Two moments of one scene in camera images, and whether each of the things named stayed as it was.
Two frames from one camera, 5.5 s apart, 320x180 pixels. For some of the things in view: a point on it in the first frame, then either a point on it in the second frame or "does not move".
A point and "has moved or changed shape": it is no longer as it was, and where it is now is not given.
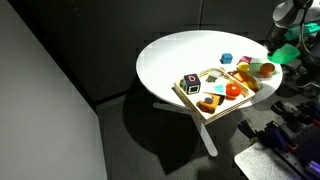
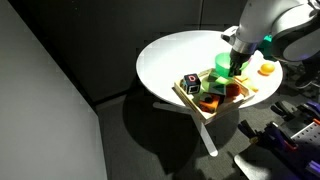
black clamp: x=248 y=130 does not move
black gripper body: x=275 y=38 -> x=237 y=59
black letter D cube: x=192 y=84 does not move
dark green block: x=211 y=79 does not move
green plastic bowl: x=284 y=55 has moved or changed shape
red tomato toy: x=232 y=90 does not move
